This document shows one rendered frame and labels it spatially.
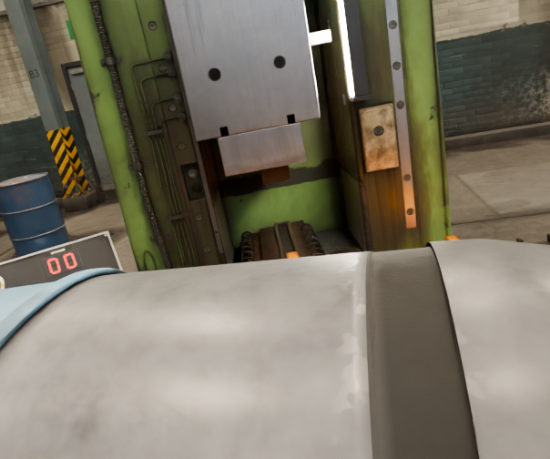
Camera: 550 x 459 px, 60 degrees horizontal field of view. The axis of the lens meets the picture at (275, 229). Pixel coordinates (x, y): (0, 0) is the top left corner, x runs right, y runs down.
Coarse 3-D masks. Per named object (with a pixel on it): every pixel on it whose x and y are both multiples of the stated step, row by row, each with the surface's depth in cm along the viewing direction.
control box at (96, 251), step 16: (80, 240) 112; (96, 240) 113; (32, 256) 107; (48, 256) 108; (80, 256) 111; (96, 256) 112; (112, 256) 113; (0, 272) 104; (16, 272) 105; (32, 272) 106; (48, 272) 107; (64, 272) 108
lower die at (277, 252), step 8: (288, 224) 160; (296, 224) 160; (256, 232) 164; (264, 232) 159; (272, 232) 157; (296, 232) 153; (304, 232) 151; (256, 240) 156; (264, 240) 151; (272, 240) 150; (296, 240) 145; (304, 240) 144; (248, 248) 150; (256, 248) 149; (264, 248) 145; (272, 248) 144; (280, 248) 140; (296, 248) 137; (304, 248) 138; (312, 248) 137; (256, 256) 142; (264, 256) 138; (272, 256) 137; (280, 256) 133; (304, 256) 132
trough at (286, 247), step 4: (280, 224) 162; (284, 224) 162; (280, 228) 162; (284, 228) 161; (288, 228) 157; (280, 232) 157; (284, 232) 157; (288, 232) 156; (280, 236) 154; (284, 236) 153; (288, 236) 152; (280, 240) 147; (284, 240) 149; (288, 240) 148; (284, 244) 146; (288, 244) 145; (292, 244) 143; (284, 248) 143; (288, 248) 142; (292, 248) 142; (284, 252) 139; (288, 252) 139; (284, 256) 133
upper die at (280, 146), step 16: (224, 128) 130; (272, 128) 112; (288, 128) 113; (224, 144) 113; (240, 144) 113; (256, 144) 113; (272, 144) 113; (288, 144) 114; (224, 160) 114; (240, 160) 114; (256, 160) 114; (272, 160) 115; (288, 160) 115; (304, 160) 115
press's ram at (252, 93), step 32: (192, 0) 103; (224, 0) 103; (256, 0) 104; (288, 0) 104; (192, 32) 105; (224, 32) 105; (256, 32) 106; (288, 32) 106; (320, 32) 124; (192, 64) 107; (224, 64) 107; (256, 64) 108; (288, 64) 108; (192, 96) 109; (224, 96) 109; (256, 96) 110; (288, 96) 110; (256, 128) 112
